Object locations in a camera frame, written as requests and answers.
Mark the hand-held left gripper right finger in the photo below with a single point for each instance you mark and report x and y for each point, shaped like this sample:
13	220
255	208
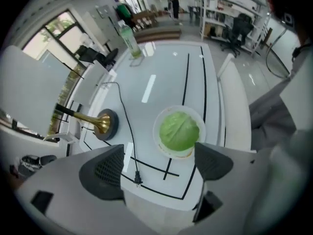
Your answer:
220	165

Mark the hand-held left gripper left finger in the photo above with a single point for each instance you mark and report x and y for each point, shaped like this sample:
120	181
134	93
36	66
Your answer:
73	187

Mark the green leafy vegetable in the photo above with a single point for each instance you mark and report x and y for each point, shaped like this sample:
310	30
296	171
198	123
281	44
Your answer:
179	131

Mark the white round dish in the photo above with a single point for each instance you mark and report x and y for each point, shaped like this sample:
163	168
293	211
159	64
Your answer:
162	121

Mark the black and white sneaker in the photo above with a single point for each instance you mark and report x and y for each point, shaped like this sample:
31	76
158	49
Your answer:
31	161

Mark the black round base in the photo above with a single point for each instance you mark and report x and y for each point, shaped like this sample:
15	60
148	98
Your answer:
115	126

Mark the white desk partition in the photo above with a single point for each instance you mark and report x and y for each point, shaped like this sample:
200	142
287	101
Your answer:
232	89

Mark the white divider panel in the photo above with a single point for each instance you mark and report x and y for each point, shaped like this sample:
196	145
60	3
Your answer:
27	89

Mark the black desk equipment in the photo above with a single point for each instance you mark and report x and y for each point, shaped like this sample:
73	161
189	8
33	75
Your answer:
93	54

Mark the black office chair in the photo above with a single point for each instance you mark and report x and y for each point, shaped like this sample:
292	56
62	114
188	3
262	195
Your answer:
238	30

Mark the brown low bench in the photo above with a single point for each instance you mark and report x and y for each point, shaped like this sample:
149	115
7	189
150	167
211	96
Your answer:
159	34

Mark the black framed window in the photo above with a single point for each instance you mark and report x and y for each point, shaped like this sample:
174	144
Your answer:
61	33

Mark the green drink bottle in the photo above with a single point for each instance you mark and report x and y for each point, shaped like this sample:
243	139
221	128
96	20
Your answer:
129	39

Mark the white shelf unit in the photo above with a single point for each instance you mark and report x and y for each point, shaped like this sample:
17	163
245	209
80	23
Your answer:
217	6

